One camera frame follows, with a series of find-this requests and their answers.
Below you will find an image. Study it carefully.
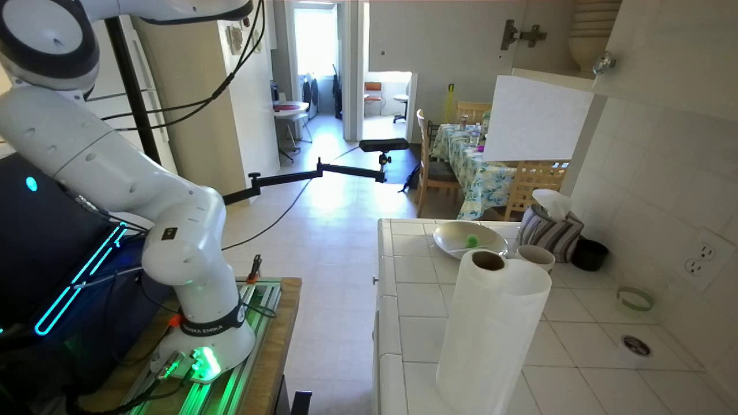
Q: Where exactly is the white paper napkin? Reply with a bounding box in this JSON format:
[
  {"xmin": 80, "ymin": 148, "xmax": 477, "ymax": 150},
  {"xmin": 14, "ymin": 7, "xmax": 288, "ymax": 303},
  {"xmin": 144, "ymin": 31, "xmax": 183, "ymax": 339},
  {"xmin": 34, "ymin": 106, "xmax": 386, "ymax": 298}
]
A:
[{"xmin": 530, "ymin": 188, "xmax": 574, "ymax": 222}]

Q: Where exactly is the orange handled clamp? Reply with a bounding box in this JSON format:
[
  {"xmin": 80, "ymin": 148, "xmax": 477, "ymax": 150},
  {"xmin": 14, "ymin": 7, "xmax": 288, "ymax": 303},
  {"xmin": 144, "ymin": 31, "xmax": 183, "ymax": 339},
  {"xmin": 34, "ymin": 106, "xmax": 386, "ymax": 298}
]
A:
[{"xmin": 245, "ymin": 252, "xmax": 266, "ymax": 287}]

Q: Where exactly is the floral cloth dining table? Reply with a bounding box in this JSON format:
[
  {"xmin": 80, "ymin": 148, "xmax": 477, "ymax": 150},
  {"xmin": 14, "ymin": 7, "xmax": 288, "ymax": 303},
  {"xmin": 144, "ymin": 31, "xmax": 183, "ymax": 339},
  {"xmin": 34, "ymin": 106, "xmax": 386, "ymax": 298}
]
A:
[{"xmin": 430, "ymin": 122, "xmax": 518, "ymax": 222}]

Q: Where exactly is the metal cabinet knob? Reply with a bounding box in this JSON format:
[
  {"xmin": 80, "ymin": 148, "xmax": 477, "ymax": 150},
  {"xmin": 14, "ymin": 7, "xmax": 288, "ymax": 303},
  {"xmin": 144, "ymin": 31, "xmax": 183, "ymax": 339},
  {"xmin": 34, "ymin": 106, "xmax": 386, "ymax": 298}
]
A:
[{"xmin": 591, "ymin": 52, "xmax": 619, "ymax": 82}]

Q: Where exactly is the small green glass dish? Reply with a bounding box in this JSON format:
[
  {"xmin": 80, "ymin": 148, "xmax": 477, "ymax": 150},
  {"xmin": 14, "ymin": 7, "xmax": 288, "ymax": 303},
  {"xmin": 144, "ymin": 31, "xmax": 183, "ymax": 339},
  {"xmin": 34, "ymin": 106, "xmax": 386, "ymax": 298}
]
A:
[{"xmin": 617, "ymin": 287, "xmax": 655, "ymax": 313}]

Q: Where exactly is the white wall cabinet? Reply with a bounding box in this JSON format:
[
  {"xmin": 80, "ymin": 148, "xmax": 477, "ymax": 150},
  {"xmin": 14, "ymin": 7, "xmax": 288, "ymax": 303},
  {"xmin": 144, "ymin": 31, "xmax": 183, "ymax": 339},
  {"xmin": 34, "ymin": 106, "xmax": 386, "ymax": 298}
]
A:
[{"xmin": 568, "ymin": 0, "xmax": 738, "ymax": 124}]

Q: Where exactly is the white wall outlet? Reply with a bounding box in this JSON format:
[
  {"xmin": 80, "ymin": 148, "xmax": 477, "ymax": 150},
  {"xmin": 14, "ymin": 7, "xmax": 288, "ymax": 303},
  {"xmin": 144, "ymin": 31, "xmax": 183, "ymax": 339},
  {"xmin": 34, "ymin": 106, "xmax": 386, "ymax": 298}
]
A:
[{"xmin": 684, "ymin": 243, "xmax": 719, "ymax": 280}]

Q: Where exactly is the white flat board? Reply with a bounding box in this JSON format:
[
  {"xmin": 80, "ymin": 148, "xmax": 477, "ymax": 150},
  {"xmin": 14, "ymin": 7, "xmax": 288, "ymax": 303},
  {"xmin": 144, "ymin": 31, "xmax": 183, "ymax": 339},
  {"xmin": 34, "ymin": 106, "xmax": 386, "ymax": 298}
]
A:
[{"xmin": 482, "ymin": 73, "xmax": 597, "ymax": 167}]

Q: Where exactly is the black stereo camera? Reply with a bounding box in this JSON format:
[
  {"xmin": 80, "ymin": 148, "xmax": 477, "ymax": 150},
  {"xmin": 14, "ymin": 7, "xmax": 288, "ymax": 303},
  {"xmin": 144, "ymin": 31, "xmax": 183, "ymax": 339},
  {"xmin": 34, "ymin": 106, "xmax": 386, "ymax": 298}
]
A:
[{"xmin": 358, "ymin": 137, "xmax": 411, "ymax": 154}]

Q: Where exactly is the dark wooden chair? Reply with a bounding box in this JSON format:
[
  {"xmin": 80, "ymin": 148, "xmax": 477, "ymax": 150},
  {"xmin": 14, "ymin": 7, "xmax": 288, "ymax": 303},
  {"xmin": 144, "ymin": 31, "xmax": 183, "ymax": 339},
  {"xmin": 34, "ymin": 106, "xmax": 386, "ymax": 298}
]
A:
[{"xmin": 413, "ymin": 106, "xmax": 463, "ymax": 219}]

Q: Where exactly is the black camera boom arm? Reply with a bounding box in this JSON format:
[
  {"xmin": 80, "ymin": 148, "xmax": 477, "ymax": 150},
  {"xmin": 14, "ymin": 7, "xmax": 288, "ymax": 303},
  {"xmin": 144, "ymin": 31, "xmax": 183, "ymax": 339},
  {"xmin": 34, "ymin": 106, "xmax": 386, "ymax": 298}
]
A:
[{"xmin": 225, "ymin": 150, "xmax": 391, "ymax": 207}]

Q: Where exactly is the small round side table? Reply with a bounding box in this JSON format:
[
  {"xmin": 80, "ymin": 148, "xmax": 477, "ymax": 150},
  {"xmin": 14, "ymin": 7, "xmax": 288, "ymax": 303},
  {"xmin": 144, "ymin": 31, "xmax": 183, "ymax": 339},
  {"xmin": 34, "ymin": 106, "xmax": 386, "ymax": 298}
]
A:
[{"xmin": 273, "ymin": 99, "xmax": 313, "ymax": 156}]

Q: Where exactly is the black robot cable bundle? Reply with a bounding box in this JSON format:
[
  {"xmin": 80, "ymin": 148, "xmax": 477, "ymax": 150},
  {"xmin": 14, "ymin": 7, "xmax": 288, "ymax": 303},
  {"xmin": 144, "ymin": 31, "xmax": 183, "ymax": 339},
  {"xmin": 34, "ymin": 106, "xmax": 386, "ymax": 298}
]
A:
[{"xmin": 84, "ymin": 0, "xmax": 271, "ymax": 133}]

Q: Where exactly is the yellow green bottle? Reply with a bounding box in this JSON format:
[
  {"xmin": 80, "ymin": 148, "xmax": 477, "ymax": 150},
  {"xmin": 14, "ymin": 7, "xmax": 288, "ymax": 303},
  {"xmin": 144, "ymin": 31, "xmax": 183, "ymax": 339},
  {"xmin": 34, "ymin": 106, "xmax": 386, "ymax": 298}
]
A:
[{"xmin": 440, "ymin": 82, "xmax": 462, "ymax": 126}]

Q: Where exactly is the white ceramic plate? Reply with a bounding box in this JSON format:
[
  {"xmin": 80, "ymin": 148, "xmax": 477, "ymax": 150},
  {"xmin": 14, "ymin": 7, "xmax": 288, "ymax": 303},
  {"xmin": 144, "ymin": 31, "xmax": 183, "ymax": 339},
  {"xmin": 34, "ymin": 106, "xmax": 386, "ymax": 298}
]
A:
[{"xmin": 432, "ymin": 219, "xmax": 509, "ymax": 260}]

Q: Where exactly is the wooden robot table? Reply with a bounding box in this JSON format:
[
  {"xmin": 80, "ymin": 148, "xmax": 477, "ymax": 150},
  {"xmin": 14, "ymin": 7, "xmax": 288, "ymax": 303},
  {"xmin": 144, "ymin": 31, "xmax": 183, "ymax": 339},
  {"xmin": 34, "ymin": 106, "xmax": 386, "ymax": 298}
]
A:
[{"xmin": 76, "ymin": 275, "xmax": 304, "ymax": 415}]

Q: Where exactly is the metal robot mounting plate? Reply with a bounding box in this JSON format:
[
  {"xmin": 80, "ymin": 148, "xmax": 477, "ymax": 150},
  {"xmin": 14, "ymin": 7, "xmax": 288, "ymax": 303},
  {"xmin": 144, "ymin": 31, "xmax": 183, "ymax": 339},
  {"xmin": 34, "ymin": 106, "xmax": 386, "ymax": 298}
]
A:
[{"xmin": 124, "ymin": 280, "xmax": 283, "ymax": 415}]

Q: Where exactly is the small round metal ring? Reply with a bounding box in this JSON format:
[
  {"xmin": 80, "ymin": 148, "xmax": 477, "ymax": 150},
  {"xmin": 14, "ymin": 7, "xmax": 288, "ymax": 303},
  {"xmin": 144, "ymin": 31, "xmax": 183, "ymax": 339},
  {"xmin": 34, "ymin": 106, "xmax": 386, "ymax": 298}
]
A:
[{"xmin": 620, "ymin": 334, "xmax": 655, "ymax": 357}]

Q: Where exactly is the white cabinet door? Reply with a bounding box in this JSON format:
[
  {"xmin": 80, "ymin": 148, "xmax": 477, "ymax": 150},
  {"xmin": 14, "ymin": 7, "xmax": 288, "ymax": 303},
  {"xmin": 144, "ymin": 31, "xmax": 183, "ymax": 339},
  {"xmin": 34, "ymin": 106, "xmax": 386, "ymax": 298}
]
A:
[{"xmin": 417, "ymin": 0, "xmax": 581, "ymax": 82}]

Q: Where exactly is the light wooden chair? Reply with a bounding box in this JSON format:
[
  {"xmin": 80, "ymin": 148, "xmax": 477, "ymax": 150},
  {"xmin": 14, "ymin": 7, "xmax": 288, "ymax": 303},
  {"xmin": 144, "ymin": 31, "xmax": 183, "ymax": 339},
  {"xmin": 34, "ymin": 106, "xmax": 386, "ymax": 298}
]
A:
[{"xmin": 504, "ymin": 159, "xmax": 569, "ymax": 222}]

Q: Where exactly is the black round container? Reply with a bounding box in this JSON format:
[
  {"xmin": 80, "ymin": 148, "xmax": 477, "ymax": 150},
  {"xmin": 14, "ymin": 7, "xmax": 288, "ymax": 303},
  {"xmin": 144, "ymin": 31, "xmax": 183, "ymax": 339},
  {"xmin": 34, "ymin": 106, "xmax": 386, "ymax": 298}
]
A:
[{"xmin": 569, "ymin": 238, "xmax": 612, "ymax": 275}]

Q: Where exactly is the striped napkin holder bag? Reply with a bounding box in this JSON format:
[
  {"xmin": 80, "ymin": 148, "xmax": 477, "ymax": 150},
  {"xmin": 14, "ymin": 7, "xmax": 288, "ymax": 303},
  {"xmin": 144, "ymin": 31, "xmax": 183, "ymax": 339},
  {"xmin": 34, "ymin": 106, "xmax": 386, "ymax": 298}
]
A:
[{"xmin": 518, "ymin": 206, "xmax": 587, "ymax": 266}]

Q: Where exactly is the black control box blue light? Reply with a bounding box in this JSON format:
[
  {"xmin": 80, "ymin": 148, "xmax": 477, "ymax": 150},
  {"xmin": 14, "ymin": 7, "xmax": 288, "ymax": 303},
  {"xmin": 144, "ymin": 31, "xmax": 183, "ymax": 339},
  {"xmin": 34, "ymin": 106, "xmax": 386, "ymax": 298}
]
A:
[{"xmin": 0, "ymin": 153, "xmax": 159, "ymax": 387}]

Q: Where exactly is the black camera cable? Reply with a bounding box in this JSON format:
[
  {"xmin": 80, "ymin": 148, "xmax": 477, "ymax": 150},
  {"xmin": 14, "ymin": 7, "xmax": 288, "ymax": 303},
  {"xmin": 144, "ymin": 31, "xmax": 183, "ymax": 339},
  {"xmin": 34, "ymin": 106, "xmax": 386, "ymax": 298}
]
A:
[{"xmin": 221, "ymin": 181, "xmax": 318, "ymax": 253}]

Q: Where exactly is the white paper towel roll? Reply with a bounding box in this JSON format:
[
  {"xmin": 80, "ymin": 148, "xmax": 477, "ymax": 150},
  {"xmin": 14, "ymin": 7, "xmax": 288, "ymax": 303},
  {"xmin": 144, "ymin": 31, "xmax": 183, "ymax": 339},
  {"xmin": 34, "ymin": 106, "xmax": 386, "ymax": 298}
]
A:
[{"xmin": 433, "ymin": 249, "xmax": 554, "ymax": 415}]

